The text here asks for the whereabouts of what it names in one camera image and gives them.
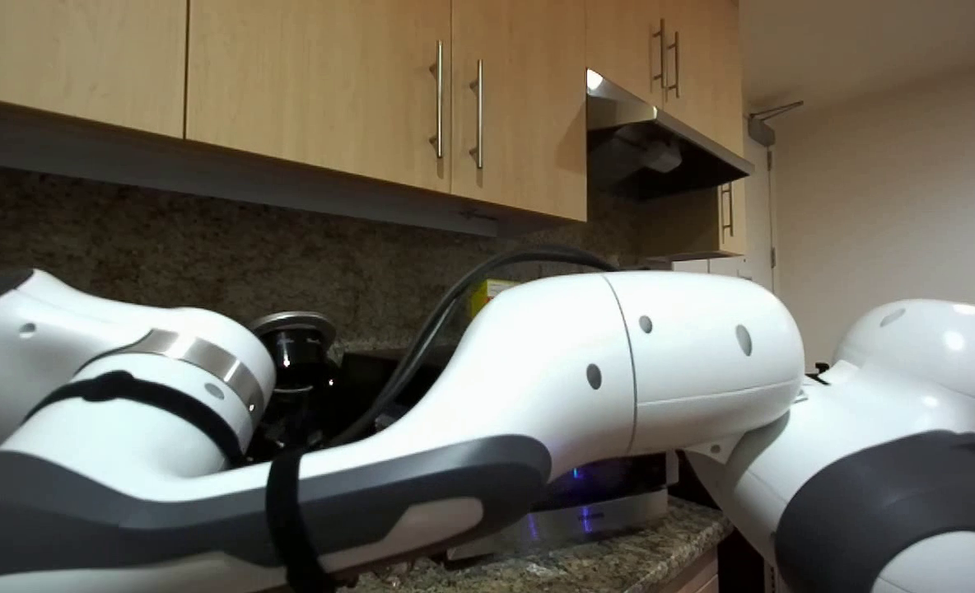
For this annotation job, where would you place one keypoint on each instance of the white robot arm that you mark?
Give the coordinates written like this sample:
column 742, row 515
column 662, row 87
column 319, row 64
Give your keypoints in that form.
column 125, row 436

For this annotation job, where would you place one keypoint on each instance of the stainless steel microwave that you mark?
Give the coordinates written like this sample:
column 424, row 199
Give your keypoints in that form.
column 587, row 502

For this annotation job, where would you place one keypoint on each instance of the stainless range hood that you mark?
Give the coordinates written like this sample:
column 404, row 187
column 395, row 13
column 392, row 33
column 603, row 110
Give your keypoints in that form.
column 638, row 149

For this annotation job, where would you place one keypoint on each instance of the wooden upper cabinets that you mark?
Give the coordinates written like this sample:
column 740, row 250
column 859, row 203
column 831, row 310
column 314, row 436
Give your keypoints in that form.
column 435, row 112

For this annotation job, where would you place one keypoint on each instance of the black coffee maker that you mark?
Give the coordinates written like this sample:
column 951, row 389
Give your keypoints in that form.
column 296, row 344

